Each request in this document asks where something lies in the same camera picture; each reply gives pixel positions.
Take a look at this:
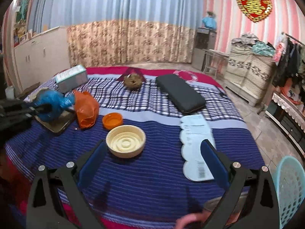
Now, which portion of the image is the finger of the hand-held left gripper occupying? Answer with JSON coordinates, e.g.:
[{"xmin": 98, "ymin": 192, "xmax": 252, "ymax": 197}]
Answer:
[{"xmin": 22, "ymin": 101, "xmax": 75, "ymax": 118}]

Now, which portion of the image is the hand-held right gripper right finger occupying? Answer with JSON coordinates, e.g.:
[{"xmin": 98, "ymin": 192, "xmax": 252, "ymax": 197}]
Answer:
[{"xmin": 200, "ymin": 139, "xmax": 280, "ymax": 229}]

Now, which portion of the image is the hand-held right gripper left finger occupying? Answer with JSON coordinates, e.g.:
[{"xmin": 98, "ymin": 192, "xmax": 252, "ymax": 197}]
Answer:
[{"xmin": 26, "ymin": 139, "xmax": 108, "ymax": 229}]

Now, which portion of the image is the blue plastic bag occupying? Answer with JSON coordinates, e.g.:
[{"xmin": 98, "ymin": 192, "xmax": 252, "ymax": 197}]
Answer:
[{"xmin": 32, "ymin": 89, "xmax": 75, "ymax": 123}]

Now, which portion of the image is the white scalloped card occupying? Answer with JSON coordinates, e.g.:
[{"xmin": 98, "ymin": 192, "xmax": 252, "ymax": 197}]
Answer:
[{"xmin": 180, "ymin": 114, "xmax": 217, "ymax": 181}]

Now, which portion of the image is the light blue plastic basket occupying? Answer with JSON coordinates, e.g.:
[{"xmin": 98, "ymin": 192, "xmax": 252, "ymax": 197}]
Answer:
[{"xmin": 274, "ymin": 156, "xmax": 305, "ymax": 229}]

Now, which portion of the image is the brown paper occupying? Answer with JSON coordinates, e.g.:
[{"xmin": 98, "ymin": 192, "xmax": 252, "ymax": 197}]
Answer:
[{"xmin": 123, "ymin": 74, "xmax": 143, "ymax": 90}]

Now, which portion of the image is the beige crumpled cloth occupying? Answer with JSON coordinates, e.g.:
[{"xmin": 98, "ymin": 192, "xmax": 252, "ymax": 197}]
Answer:
[{"xmin": 30, "ymin": 88, "xmax": 49, "ymax": 101}]

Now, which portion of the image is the brown tray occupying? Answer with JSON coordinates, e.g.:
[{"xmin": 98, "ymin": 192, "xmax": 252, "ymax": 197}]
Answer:
[{"xmin": 35, "ymin": 111, "xmax": 77, "ymax": 134}]

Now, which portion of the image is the teal cardboard box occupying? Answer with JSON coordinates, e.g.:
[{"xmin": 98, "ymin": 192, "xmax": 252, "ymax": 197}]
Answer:
[{"xmin": 55, "ymin": 65, "xmax": 88, "ymax": 92}]

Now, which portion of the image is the beige round lid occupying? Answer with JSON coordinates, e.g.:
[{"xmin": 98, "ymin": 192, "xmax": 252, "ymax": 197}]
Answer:
[{"xmin": 105, "ymin": 125, "xmax": 146, "ymax": 158}]

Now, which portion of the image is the orange plastic bag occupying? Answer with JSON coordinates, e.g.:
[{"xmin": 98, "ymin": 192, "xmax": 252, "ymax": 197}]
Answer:
[{"xmin": 73, "ymin": 90, "xmax": 100, "ymax": 129}]

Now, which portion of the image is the orange round lid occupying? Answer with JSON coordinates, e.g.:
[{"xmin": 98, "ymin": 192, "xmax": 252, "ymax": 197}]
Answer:
[{"xmin": 102, "ymin": 113, "xmax": 124, "ymax": 130}]

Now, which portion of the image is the white cabinet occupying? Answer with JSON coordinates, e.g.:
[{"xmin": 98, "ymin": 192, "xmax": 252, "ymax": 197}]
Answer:
[{"xmin": 13, "ymin": 26, "xmax": 72, "ymax": 93}]

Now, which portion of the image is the striped blue red blanket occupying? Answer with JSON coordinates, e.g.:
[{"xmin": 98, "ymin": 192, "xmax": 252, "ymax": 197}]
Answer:
[{"xmin": 5, "ymin": 66, "xmax": 266, "ymax": 229}]

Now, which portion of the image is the cluster of small ornaments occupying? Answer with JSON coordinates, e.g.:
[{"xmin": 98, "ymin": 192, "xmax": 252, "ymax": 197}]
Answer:
[{"xmin": 14, "ymin": 27, "xmax": 34, "ymax": 47}]

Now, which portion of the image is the black zip case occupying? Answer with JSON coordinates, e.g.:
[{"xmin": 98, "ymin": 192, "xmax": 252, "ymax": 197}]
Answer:
[{"xmin": 156, "ymin": 74, "xmax": 206, "ymax": 115}]

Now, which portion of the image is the lace covered low shelf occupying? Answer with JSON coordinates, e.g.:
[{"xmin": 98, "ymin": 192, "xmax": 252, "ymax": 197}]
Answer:
[{"xmin": 266, "ymin": 92, "xmax": 305, "ymax": 158}]

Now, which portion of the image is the patterned cloth covered cabinet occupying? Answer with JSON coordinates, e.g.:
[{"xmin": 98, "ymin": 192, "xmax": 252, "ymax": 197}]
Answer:
[{"xmin": 224, "ymin": 44, "xmax": 278, "ymax": 106}]

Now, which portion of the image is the cartoon printed cushion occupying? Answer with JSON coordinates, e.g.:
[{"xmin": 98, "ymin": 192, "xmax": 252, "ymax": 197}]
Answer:
[{"xmin": 281, "ymin": 86, "xmax": 305, "ymax": 105}]

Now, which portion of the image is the small white table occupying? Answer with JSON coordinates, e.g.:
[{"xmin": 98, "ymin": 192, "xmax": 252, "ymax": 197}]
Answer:
[{"xmin": 202, "ymin": 49, "xmax": 229, "ymax": 79}]

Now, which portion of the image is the grey water dispenser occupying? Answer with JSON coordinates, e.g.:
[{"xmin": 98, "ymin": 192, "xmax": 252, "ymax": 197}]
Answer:
[{"xmin": 192, "ymin": 27, "xmax": 217, "ymax": 71}]

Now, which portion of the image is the blue and floral curtain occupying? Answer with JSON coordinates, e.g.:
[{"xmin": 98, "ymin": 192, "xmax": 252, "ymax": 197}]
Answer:
[{"xmin": 27, "ymin": 0, "xmax": 205, "ymax": 68}]

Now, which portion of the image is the teal clothes pile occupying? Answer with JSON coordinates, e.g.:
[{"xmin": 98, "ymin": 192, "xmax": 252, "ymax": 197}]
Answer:
[{"xmin": 252, "ymin": 41, "xmax": 277, "ymax": 56}]

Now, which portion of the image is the grey clothes pile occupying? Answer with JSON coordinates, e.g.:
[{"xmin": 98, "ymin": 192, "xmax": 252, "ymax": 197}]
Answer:
[{"xmin": 232, "ymin": 34, "xmax": 259, "ymax": 46}]

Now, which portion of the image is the row of hanging clothes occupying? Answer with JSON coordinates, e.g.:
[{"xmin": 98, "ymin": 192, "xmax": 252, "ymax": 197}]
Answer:
[{"xmin": 273, "ymin": 37, "xmax": 305, "ymax": 89}]

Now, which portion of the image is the blue vase with dried plant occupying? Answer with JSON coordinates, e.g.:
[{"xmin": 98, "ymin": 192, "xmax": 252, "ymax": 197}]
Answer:
[{"xmin": 202, "ymin": 11, "xmax": 217, "ymax": 30}]

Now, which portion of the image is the metal clothes rack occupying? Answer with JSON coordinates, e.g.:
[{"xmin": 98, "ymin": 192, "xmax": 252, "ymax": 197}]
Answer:
[{"xmin": 258, "ymin": 31, "xmax": 305, "ymax": 115}]

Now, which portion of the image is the green wall poster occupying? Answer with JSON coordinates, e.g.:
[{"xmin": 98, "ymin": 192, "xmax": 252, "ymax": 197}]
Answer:
[{"xmin": 14, "ymin": 0, "xmax": 32, "ymax": 25}]

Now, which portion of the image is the red heart wall decoration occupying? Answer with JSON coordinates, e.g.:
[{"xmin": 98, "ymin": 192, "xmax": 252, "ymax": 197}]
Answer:
[{"xmin": 236, "ymin": 0, "xmax": 272, "ymax": 24}]

